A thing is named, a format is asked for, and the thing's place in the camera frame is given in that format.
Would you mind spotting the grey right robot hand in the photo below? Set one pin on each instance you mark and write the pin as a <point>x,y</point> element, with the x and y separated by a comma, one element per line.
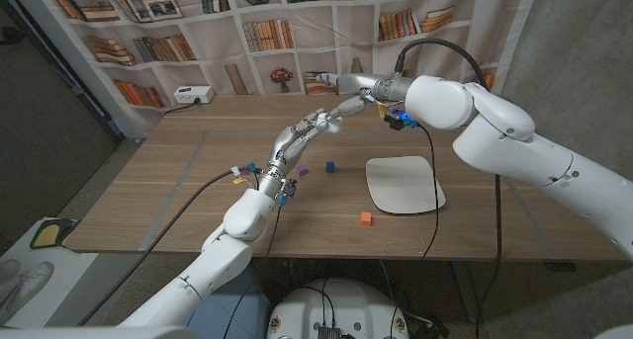
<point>366,87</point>

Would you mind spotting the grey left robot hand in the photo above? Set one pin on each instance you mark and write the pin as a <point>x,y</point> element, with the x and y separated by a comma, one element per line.
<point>292,141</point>

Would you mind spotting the white airpods case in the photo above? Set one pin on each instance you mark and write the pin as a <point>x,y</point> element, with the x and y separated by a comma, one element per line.
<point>335,126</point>

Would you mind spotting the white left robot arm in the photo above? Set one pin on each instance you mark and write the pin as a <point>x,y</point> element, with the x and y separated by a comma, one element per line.
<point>222,250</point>

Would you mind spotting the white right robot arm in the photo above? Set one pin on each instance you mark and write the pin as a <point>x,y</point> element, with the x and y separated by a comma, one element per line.
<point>519,141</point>

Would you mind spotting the purple cube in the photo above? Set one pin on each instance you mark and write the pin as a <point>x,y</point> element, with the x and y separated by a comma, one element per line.
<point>301,170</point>

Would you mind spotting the blue cube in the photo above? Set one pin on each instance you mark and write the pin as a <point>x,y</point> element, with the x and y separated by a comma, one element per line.
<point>330,167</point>

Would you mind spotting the white square plate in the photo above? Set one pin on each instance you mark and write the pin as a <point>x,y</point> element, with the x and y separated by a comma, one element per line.
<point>403,183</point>

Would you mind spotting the orange cube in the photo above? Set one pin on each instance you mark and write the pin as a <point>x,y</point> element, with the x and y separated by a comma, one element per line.
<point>366,219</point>

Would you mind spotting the white power strip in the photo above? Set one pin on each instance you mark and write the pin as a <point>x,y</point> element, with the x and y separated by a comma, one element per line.
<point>194,95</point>

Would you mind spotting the printed bookshelf backdrop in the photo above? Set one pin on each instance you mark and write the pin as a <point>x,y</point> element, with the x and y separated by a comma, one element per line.
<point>217,37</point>

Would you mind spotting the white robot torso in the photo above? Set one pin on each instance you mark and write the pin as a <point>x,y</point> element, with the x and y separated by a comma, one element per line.
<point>341,309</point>

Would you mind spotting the grey table leg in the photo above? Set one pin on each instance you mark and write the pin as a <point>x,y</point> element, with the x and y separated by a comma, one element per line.
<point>467,294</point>

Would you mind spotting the yellow and black pad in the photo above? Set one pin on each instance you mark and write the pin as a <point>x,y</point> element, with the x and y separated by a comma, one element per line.
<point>49,234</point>

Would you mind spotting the white floor platform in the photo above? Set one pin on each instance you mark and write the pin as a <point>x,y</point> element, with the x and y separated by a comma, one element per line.
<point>59,279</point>

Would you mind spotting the white shoe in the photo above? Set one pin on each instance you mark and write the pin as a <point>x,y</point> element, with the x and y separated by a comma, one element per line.
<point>7,271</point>
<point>25,289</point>

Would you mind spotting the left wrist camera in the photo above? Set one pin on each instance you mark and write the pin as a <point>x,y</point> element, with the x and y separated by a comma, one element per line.
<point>288,188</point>

